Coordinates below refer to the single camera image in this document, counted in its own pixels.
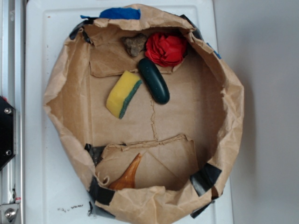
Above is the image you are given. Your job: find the brown grey rock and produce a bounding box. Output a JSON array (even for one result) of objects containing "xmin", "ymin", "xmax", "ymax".
[{"xmin": 121, "ymin": 33, "xmax": 148, "ymax": 57}]

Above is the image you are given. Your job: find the brown paper bag tray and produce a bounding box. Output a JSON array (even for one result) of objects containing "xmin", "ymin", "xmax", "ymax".
[{"xmin": 44, "ymin": 4, "xmax": 244, "ymax": 224}]

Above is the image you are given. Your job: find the white plastic board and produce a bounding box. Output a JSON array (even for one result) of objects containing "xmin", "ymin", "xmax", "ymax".
[{"xmin": 24, "ymin": 0, "xmax": 235, "ymax": 224}]

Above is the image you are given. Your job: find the dark green toy cucumber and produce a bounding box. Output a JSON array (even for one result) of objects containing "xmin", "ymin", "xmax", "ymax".
[{"xmin": 138, "ymin": 58, "xmax": 170, "ymax": 105}]

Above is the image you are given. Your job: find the yellow and green sponge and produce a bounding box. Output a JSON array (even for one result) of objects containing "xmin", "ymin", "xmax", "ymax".
[{"xmin": 106, "ymin": 71, "xmax": 142, "ymax": 119}]

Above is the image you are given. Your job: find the aluminium frame rail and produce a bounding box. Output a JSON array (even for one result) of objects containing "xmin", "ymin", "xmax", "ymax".
[{"xmin": 0, "ymin": 0, "xmax": 27, "ymax": 224}]

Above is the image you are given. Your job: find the red crumpled paper ball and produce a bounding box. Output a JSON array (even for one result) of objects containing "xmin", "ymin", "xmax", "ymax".
[{"xmin": 145, "ymin": 33, "xmax": 187, "ymax": 67}]

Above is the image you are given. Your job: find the blue cloth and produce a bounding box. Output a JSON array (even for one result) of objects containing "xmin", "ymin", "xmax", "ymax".
[{"xmin": 80, "ymin": 7, "xmax": 142, "ymax": 20}]

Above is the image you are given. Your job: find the orange glazed gourd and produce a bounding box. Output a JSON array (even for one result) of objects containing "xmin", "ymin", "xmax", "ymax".
[{"xmin": 108, "ymin": 153, "xmax": 142, "ymax": 190}]

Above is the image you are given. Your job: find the black mounting plate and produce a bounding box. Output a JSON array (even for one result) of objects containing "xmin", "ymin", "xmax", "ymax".
[{"xmin": 0, "ymin": 96, "xmax": 15, "ymax": 170}]

